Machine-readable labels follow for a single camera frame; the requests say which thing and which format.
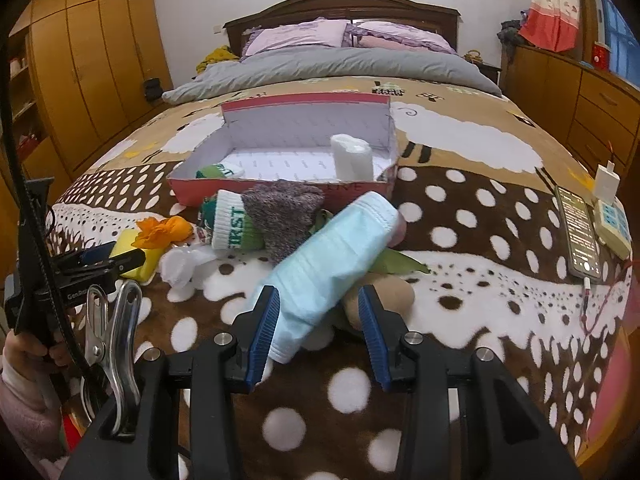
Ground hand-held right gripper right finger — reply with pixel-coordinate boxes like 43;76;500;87
357;285;583;480

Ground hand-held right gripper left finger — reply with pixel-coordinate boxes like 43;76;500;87
60;285;282;480

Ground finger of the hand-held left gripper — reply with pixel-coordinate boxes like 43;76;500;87
52;241;120;268
62;249;147;286

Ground yellow sponge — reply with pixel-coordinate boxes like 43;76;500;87
111;232;166;282

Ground beige soft toy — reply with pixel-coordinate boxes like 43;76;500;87
342;272;417;334

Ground orange cloth flower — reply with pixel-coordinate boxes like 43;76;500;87
131;216;195;250

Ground clear plastic bag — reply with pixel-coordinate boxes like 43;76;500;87
160;247;219;290

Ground green ribbon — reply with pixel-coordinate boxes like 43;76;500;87
310;209;431;277

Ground light blue face mask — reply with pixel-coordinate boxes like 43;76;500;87
248;191;401;365

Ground green and white sock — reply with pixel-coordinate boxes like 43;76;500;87
197;191;264;252
195;161;246;181

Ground grey purple knitted sock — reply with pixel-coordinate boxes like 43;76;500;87
242;181;326;265

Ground pink cardboard box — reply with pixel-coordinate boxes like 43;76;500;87
167;92;401;211

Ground person's left forearm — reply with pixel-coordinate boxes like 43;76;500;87
0;360;76;478

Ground person's left hand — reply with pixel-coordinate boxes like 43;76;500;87
4;331;72;371

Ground metal spring clip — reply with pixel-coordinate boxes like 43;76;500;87
82;280;143;436

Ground red pot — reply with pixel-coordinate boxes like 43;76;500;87
17;132;42;159

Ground white cloth roll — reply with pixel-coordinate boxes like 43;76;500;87
330;134;374;181

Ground wooden wardrobe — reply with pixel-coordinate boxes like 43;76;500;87
0;0;174;183

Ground yellow cloth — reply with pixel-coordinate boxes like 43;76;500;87
196;46;241;75

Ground black smartphone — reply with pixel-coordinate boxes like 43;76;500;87
554;186;604;281

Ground grey duvet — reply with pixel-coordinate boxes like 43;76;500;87
161;47;503;106

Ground cream power strip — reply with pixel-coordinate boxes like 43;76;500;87
592;199;634;261

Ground white charger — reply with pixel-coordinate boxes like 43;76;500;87
594;161;623;199

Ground pink pillow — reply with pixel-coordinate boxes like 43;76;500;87
357;35;417;51

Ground purple lace-edged pillow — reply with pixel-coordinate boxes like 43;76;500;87
349;21;458;55

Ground wooden dresser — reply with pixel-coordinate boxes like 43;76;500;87
501;42;640;177

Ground dark wooden headboard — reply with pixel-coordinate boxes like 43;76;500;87
223;0;461;54

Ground dark clothes pile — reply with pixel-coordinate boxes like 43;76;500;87
497;20;524;61

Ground white and red curtain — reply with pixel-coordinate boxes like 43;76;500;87
517;0;584;54

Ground window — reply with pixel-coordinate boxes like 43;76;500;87
599;0;640;82

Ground black cable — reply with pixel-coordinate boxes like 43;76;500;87
0;35;103;396

